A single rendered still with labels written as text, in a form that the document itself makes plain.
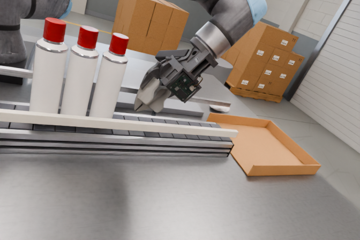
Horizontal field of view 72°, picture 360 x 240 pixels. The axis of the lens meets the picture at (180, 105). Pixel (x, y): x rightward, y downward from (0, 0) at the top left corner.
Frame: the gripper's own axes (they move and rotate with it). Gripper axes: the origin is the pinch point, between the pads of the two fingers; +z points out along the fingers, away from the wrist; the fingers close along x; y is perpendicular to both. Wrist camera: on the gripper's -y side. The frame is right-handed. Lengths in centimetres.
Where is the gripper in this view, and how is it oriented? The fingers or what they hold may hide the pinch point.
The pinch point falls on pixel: (138, 104)
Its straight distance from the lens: 59.5
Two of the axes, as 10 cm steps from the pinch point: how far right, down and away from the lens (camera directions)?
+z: -7.3, 6.7, 1.1
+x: 5.8, 5.2, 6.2
